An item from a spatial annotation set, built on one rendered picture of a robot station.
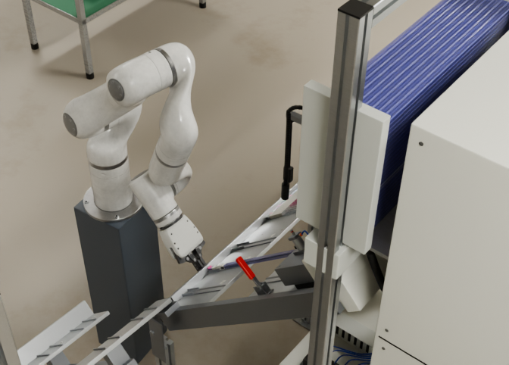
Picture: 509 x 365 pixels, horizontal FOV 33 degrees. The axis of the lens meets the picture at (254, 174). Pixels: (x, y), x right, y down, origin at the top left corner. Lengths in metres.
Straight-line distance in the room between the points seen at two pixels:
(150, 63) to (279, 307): 0.65
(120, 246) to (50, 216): 1.06
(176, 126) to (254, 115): 2.07
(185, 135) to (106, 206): 0.64
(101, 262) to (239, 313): 0.86
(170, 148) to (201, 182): 1.66
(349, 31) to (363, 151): 0.24
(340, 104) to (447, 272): 0.36
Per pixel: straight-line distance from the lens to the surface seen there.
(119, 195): 2.63
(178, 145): 2.11
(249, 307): 2.03
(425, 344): 1.72
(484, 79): 1.52
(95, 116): 2.37
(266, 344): 3.20
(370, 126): 1.42
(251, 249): 2.42
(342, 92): 1.40
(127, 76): 2.06
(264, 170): 3.84
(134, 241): 2.75
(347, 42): 1.34
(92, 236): 2.76
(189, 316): 2.26
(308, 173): 1.58
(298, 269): 1.88
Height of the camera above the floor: 2.58
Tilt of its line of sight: 43 degrees down
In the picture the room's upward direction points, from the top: 1 degrees clockwise
